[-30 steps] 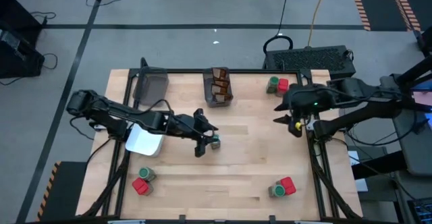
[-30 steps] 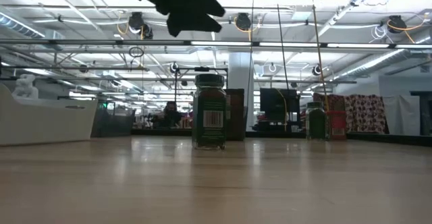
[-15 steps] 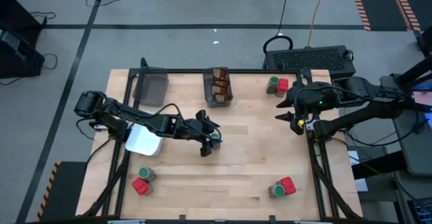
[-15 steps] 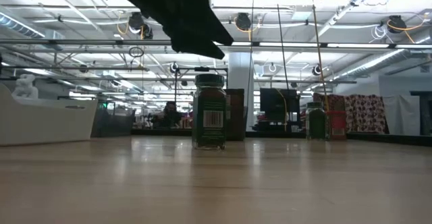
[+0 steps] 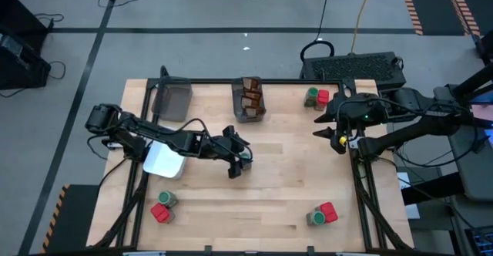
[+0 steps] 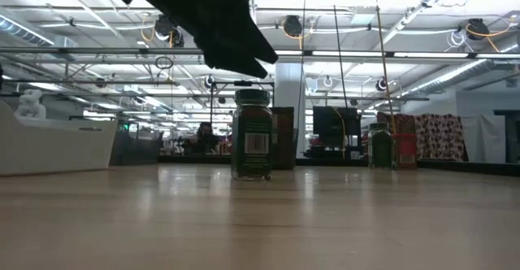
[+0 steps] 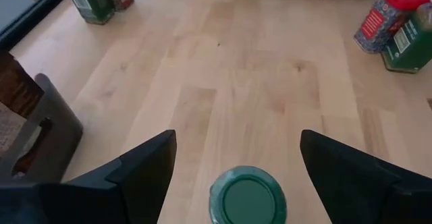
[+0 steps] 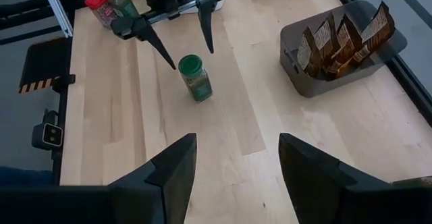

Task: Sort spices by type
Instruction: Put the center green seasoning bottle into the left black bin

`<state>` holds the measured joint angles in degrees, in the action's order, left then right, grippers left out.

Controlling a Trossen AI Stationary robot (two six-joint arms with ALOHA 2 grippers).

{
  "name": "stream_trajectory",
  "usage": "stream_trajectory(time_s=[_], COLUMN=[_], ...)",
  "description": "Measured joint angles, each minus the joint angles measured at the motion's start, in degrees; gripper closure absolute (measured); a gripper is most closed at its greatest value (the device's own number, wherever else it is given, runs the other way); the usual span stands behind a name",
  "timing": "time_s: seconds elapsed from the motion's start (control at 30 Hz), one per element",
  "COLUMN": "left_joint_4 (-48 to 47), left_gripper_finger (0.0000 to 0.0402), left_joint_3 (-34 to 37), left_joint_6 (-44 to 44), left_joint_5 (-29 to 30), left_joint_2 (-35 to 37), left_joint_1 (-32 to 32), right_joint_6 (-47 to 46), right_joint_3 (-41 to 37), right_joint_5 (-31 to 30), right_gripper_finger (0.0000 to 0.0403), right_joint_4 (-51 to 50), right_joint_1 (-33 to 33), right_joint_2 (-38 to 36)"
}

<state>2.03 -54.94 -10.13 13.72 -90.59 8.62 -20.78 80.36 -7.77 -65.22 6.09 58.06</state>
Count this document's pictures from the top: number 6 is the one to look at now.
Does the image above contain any black ceiling cable reel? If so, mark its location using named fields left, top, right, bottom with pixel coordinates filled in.
left=154, top=14, right=184, bottom=48
left=283, top=15, right=304, bottom=39
left=466, top=17, right=491, bottom=41

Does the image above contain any dark grey bin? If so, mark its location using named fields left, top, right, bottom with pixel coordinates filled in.
left=109, top=121, right=163, bottom=166

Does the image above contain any black monitor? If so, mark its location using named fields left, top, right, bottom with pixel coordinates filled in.
left=312, top=106, right=362, bottom=159

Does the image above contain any white concrete column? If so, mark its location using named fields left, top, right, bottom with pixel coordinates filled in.
left=275, top=62, right=306, bottom=158

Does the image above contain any dark cabinet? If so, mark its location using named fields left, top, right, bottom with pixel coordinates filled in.
left=493, top=109, right=520, bottom=164

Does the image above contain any red spice shaker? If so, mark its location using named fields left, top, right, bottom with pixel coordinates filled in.
left=392, top=133, right=418, bottom=169

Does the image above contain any silver ceiling duct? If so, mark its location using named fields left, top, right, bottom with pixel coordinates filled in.
left=0, top=15, right=56, bottom=47

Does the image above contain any dark red patterned cloth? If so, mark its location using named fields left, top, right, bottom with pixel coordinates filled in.
left=376, top=112, right=416, bottom=157

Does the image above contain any black hanging cord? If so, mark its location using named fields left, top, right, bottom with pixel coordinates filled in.
left=328, top=0, right=349, bottom=109

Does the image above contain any white plastic bin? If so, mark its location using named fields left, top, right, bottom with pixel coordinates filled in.
left=0, top=100, right=119, bottom=176

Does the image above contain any yellow hanging cord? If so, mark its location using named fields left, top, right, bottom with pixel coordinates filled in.
left=372, top=0, right=401, bottom=137

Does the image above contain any silver ventilation duct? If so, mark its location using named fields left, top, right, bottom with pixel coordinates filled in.
left=400, top=33, right=520, bottom=98

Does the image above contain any red white patterned cloth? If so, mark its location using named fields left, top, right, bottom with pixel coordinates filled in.
left=414, top=113, right=469, bottom=162

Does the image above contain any grey translucent bin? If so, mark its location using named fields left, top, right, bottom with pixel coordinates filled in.
left=271, top=126, right=300, bottom=171

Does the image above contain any orange brown spice packet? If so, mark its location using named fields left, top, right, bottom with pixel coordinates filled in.
left=271, top=107, right=296, bottom=169

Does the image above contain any green spice jar with barcode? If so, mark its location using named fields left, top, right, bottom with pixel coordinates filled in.
left=230, top=89, right=274, bottom=181

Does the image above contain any long aluminium light rail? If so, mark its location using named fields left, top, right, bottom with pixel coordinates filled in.
left=0, top=46, right=520, bottom=59

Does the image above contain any person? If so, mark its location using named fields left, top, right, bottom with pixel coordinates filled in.
left=182, top=122, right=223, bottom=156

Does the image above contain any white lumpy object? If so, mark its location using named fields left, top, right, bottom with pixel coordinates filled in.
left=15, top=89, right=46, bottom=120

